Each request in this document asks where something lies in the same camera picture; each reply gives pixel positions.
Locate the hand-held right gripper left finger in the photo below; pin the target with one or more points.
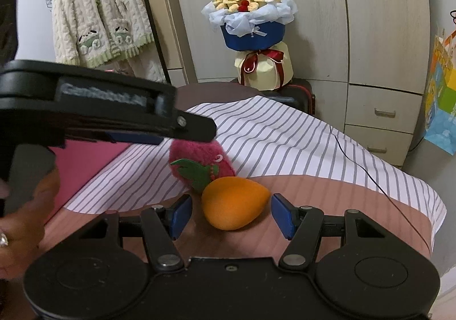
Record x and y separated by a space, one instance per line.
180 216

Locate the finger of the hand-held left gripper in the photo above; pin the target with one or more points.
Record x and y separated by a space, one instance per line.
139 138
196 129

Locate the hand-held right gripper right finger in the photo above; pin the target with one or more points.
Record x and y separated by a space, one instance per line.
283 216

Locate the red strawberry plush toy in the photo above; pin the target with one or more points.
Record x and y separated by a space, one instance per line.
199 163

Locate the orange mango plush toy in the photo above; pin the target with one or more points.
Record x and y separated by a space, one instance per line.
231 204

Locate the pink cardboard box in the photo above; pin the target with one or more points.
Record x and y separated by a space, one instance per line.
89 170

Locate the person's left hand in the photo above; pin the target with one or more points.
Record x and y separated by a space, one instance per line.
25 234

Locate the dusty pink bed cover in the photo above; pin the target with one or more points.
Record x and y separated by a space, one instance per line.
320 206

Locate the white striped bedsheet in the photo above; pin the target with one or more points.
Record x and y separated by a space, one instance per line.
285 138

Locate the cream fleece cardigan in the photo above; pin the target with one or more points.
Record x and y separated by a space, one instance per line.
92 10

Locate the black suitcase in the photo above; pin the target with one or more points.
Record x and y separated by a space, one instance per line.
299 92

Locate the flower bouquet with blue wrap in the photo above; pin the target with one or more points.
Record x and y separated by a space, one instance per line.
253 31

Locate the cream wardrobe drawer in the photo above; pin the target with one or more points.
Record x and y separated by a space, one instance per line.
386 106
377 143

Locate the colourful gift bag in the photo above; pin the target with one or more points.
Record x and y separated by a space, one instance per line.
441 99

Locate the cream wardrobe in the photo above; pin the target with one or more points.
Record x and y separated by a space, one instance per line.
374 20

